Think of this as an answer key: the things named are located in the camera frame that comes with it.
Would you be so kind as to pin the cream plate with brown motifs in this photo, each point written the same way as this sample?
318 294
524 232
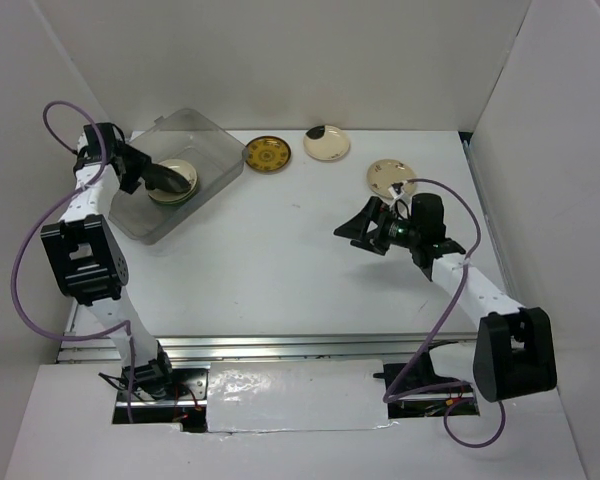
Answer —
382 173

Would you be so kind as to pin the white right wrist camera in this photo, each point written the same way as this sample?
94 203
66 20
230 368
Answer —
397 191

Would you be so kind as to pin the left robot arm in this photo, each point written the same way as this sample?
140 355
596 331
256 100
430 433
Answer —
89 265

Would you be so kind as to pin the cream plate with black patch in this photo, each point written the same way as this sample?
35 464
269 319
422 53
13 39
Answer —
326 143

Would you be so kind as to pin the white cover panel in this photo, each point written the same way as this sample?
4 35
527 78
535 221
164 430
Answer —
295 396

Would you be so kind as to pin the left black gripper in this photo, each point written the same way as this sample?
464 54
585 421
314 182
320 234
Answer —
138 161

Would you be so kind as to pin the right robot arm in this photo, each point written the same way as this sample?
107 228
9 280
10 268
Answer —
513 354

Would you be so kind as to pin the black glossy plate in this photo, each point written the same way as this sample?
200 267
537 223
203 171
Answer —
159 177

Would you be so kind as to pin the yellow patterned plate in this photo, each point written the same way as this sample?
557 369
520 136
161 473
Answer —
268 154

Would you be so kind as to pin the clear plastic bin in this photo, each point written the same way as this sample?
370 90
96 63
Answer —
187 135

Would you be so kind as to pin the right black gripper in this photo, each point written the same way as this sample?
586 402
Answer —
356 227

